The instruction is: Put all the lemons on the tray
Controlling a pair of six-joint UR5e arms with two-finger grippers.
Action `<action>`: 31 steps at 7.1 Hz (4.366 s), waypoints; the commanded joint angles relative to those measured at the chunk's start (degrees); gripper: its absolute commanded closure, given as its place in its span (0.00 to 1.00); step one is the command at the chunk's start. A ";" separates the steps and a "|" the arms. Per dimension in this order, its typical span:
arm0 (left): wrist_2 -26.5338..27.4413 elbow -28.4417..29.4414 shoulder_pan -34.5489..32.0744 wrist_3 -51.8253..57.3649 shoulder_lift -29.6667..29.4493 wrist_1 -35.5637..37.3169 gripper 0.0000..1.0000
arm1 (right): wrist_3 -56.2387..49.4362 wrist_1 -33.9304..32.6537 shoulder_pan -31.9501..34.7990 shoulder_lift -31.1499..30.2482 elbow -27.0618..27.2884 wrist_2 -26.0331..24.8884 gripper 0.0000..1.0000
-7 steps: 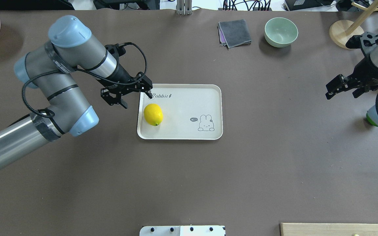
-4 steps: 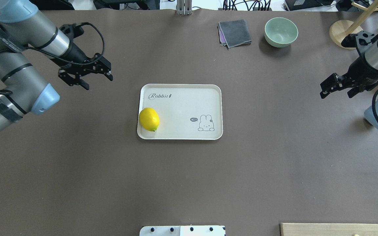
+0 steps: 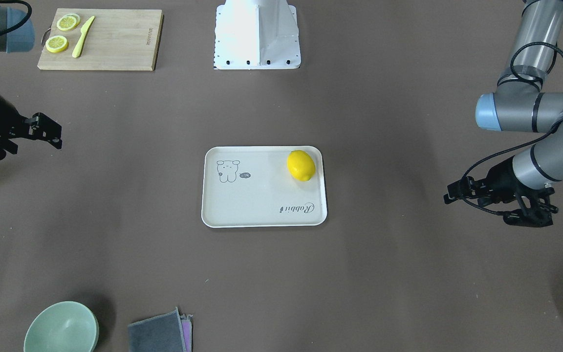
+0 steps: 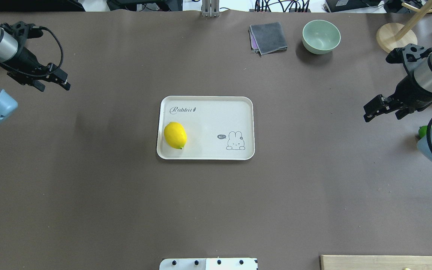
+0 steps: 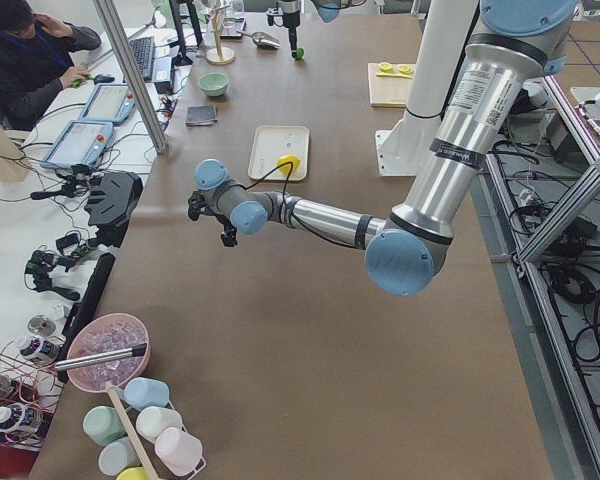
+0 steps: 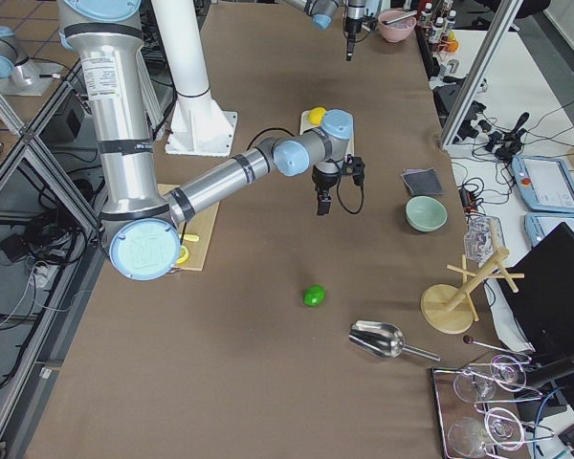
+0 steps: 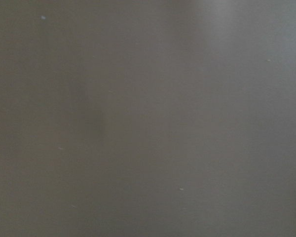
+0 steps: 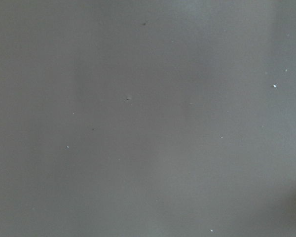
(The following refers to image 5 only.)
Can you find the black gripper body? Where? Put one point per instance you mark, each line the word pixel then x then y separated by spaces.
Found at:
pixel 293 31
pixel 227 234

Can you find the grey folded cloth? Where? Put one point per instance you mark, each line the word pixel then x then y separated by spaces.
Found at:
pixel 204 115

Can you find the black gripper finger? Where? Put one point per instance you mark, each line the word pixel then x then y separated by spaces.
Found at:
pixel 292 35

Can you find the pink bowl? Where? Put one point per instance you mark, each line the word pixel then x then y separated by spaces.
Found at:
pixel 105 335

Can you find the seated person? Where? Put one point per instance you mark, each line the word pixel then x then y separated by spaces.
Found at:
pixel 35 61

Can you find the green ceramic bowl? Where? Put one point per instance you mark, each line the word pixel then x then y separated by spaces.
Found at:
pixel 213 84

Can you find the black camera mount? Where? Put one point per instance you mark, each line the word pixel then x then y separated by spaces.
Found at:
pixel 272 15
pixel 197 206

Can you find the yellow lemon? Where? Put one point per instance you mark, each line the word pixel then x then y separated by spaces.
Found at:
pixel 287 164

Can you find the wooden cutting board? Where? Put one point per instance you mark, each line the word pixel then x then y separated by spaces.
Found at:
pixel 388 92

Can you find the blue teach pendant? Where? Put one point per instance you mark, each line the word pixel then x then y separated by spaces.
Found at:
pixel 82 142
pixel 109 102

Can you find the black keyboard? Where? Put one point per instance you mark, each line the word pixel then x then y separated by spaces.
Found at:
pixel 143 53

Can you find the wooden cup tree stand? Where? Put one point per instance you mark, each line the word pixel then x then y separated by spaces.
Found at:
pixel 217 54

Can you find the white rectangular tray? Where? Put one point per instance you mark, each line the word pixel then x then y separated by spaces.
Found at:
pixel 274 142

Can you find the metal scoop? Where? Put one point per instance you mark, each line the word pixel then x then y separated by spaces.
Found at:
pixel 262 40

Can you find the pastel cup rack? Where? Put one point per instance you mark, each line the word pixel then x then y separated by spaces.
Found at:
pixel 142 410

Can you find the yellow plastic knife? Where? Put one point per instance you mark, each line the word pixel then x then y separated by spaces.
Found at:
pixel 392 75

